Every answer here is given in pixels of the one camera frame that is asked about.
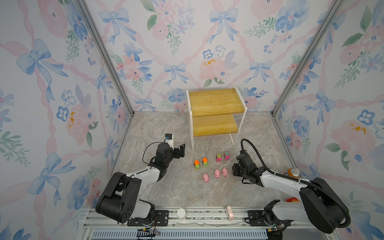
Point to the aluminium corner post right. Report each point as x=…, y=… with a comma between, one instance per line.
x=328, y=19

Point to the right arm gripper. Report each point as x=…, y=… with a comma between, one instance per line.
x=234, y=168

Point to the white round cap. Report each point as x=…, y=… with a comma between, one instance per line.
x=181, y=214

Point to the pink teal toy truck right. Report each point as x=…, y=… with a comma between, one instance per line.
x=226, y=156

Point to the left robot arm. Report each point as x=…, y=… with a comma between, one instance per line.
x=120, y=199

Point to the aluminium corner post left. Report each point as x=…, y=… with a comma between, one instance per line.
x=90, y=24

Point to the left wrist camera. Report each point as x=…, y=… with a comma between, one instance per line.
x=169, y=140

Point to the orange green toy truck right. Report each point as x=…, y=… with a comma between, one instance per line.
x=205, y=162

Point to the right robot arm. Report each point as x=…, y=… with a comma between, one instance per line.
x=317, y=203

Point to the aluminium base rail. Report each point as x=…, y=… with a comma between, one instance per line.
x=200, y=223

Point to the pink toy pig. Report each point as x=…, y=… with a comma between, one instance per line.
x=217, y=173
x=225, y=172
x=206, y=178

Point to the red snack bag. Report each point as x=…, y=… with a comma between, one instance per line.
x=293, y=200

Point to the aluminium corner post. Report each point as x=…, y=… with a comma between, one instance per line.
x=328, y=19
x=90, y=24

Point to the white frame wooden shelf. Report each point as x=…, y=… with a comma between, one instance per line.
x=216, y=112

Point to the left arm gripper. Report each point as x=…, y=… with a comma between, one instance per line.
x=177, y=155

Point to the orange soda can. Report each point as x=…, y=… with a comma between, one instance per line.
x=294, y=172

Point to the pink green toy truck left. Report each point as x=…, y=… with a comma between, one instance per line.
x=219, y=158

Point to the orange green toy truck left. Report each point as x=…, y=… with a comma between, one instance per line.
x=197, y=164

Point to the pink eraser block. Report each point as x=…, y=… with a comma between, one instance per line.
x=230, y=213

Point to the orange green toy truck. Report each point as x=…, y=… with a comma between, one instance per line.
x=197, y=164
x=205, y=162

